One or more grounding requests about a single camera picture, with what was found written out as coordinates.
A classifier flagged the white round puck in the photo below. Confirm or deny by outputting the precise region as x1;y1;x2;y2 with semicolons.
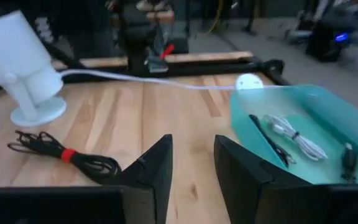
234;73;264;91

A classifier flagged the teal translucent plastic bin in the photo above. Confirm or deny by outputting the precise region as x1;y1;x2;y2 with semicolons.
230;84;358;185

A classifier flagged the white cylindrical device on stand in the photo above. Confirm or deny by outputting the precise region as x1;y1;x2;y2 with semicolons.
0;9;67;128

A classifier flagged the long black cable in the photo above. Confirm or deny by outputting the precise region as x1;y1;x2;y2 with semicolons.
249;114;297;169

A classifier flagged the black computer tower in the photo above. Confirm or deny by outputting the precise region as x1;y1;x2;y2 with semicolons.
305;21;351;62

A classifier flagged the black cable bundle red tie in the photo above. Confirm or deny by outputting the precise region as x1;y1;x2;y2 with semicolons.
7;129;122;184

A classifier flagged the person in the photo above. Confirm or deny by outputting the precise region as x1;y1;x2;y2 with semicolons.
35;0;119;60

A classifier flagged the white power cable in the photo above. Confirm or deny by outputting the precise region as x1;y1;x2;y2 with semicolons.
59;68;239;91

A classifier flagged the yellow hanging cable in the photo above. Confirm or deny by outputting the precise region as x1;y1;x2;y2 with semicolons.
208;0;226;34

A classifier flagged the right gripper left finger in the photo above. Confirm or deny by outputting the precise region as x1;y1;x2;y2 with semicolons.
0;134;173;224

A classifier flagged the small red clip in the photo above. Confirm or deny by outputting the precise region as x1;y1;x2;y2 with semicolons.
159;43;176;60

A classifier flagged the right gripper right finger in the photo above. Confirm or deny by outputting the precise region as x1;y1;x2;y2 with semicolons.
213;134;358;224

